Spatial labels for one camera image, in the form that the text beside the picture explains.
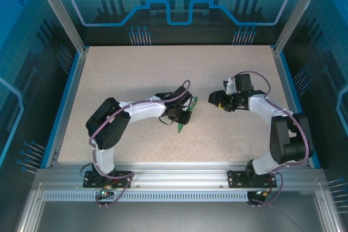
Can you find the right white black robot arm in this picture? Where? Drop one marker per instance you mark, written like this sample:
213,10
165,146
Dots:
285,139

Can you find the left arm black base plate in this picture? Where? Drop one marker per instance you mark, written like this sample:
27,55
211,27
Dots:
93,181

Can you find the aluminium frame post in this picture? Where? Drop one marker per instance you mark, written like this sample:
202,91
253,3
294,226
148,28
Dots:
296,12
62,17

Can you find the aluminium mounting rail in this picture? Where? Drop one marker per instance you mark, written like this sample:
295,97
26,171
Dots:
179,173

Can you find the connector with green light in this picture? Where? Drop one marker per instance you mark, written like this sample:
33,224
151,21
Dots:
262,193
105,190

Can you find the green paper sheet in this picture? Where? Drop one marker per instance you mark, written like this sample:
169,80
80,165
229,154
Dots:
194,103

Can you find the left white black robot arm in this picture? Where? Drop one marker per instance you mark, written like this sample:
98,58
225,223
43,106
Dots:
108,126

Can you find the aluminium side rail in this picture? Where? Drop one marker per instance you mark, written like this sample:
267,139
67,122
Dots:
66,107
297,112

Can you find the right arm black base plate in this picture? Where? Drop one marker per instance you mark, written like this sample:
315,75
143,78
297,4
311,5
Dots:
236,180

